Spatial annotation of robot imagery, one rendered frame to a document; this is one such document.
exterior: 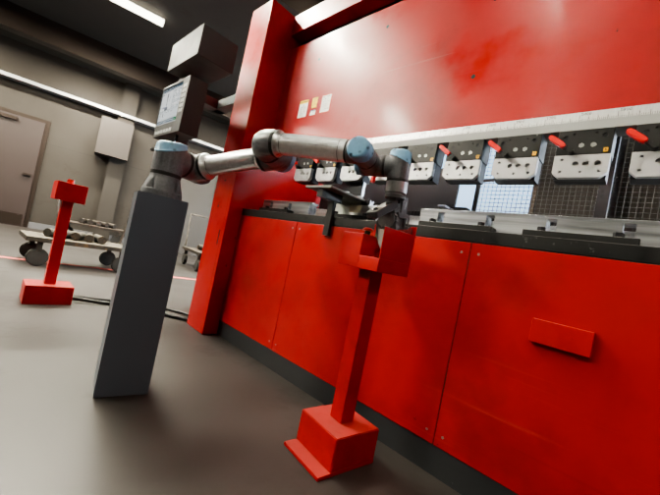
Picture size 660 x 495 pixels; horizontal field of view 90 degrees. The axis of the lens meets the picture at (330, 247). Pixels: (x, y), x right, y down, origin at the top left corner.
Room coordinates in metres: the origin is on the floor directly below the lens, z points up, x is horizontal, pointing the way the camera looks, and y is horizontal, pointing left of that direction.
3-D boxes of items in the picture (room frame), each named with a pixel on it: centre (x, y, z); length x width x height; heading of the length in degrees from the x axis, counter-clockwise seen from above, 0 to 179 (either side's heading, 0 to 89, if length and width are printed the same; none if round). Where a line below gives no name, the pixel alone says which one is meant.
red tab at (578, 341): (0.96, -0.71, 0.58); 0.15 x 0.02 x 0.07; 46
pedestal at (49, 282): (2.22, 1.79, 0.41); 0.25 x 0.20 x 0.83; 136
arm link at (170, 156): (1.35, 0.71, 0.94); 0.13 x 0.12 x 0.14; 159
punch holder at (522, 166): (1.25, -0.64, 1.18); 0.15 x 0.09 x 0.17; 46
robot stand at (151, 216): (1.34, 0.71, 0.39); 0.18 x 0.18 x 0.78; 35
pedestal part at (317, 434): (1.18, -0.14, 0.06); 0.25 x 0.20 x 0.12; 129
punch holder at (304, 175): (2.08, 0.23, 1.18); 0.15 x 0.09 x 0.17; 46
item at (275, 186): (2.59, 0.51, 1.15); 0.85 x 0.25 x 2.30; 136
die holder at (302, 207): (2.17, 0.32, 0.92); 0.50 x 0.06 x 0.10; 46
